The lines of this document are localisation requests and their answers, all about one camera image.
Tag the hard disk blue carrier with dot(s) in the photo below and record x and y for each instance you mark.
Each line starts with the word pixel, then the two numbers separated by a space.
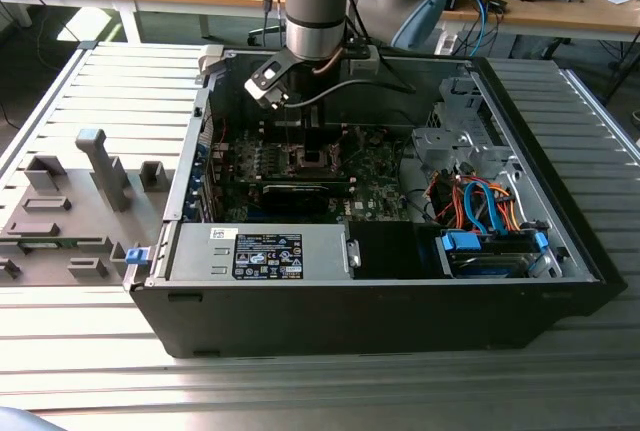
pixel 460 243

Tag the silver drive cage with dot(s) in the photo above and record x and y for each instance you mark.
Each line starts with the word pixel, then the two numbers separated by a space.
pixel 450 146

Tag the green motherboard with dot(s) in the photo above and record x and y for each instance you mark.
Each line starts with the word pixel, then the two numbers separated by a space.
pixel 380 186

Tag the white power strip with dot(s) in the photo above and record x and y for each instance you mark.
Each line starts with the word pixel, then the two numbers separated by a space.
pixel 446 43

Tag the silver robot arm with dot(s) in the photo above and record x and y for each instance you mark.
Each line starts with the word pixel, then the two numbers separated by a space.
pixel 315 1

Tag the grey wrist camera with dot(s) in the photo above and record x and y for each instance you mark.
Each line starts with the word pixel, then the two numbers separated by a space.
pixel 362 63

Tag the blue chair back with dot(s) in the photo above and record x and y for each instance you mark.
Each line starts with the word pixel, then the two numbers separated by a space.
pixel 20 423

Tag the blue case latch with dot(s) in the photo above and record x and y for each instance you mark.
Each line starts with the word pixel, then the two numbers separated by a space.
pixel 137 258

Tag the grey power supply unit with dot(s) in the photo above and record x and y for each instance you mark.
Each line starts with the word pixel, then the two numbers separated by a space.
pixel 200 251

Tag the CPU socket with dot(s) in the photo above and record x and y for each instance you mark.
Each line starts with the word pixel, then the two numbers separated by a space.
pixel 290 166

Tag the grey parts rack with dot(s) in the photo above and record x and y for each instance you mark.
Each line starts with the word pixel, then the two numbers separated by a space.
pixel 75 191

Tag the black PC case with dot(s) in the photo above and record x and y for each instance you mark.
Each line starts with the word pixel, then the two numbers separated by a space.
pixel 350 321

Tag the black graphics card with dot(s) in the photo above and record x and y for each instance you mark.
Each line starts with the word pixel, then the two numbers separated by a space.
pixel 295 198

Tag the black plastic shroud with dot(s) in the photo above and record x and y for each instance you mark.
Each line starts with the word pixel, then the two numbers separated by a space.
pixel 385 251

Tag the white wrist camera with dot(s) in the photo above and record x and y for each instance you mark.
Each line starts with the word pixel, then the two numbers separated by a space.
pixel 265 83

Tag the green RAM stick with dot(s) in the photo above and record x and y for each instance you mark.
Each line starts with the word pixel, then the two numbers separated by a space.
pixel 65 244

